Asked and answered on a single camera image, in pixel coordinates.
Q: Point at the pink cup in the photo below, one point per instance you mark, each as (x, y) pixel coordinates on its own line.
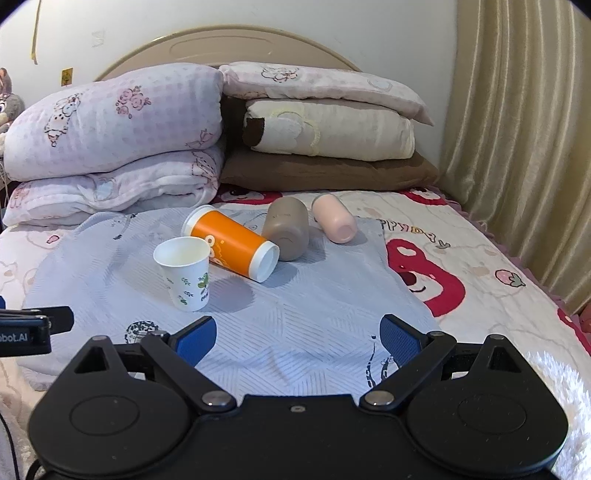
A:
(334, 220)

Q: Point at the grey-brown cup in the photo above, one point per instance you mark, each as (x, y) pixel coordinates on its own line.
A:
(287, 228)

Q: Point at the pink printed pillow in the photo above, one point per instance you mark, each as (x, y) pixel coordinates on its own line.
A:
(323, 83)

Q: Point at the cream folded blanket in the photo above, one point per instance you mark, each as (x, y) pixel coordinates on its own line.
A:
(341, 131)

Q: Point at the white leaf-print paper cup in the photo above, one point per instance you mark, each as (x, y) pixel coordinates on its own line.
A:
(187, 279)

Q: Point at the pink checked folded quilt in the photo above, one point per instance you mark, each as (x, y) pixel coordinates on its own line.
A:
(120, 120)
(115, 189)

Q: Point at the yellow wall sticker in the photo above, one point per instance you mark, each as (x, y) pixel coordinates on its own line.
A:
(67, 76)

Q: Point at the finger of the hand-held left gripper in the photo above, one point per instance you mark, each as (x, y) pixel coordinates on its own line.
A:
(55, 318)

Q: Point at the white fluffy blanket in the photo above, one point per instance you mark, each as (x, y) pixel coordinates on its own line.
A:
(565, 406)

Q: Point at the yellow tape strip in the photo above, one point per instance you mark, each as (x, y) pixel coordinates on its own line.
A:
(34, 46)

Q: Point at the beige pleated curtain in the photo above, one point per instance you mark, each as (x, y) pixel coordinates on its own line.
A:
(521, 138)

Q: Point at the grey plush toy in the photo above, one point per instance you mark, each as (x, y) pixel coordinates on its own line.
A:
(9, 104)

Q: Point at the orange cup with white rims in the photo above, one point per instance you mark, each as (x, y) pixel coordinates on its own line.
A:
(231, 241)

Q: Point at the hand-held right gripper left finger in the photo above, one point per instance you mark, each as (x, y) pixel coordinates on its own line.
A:
(197, 340)

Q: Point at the light grey printed blanket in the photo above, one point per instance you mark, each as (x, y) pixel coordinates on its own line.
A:
(300, 318)

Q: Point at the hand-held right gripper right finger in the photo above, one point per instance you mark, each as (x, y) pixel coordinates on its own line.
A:
(398, 340)

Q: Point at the beige bed headboard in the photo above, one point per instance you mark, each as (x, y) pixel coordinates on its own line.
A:
(221, 46)

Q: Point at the brown pillow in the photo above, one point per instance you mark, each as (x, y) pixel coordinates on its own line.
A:
(332, 173)

